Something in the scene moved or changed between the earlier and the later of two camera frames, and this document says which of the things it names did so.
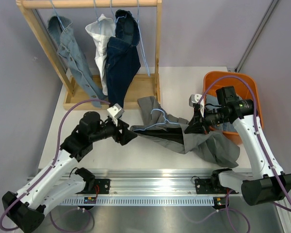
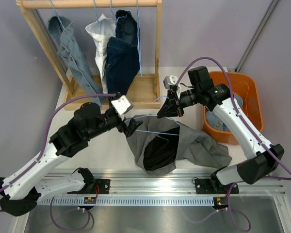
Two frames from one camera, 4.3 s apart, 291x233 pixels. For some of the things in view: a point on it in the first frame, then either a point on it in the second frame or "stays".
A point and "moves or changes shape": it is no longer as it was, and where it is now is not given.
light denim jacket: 61,30 stays
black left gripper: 126,135 to 128,130
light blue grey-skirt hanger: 165,121 moves or changes shape
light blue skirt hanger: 141,41 moves or changes shape
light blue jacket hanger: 64,28 stays
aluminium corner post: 256,35 stays
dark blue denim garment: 122,60 stays
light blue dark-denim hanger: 116,19 stays
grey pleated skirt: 213,146 moves or changes shape
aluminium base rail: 145,187 stays
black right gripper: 193,126 to 170,107
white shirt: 101,30 stays
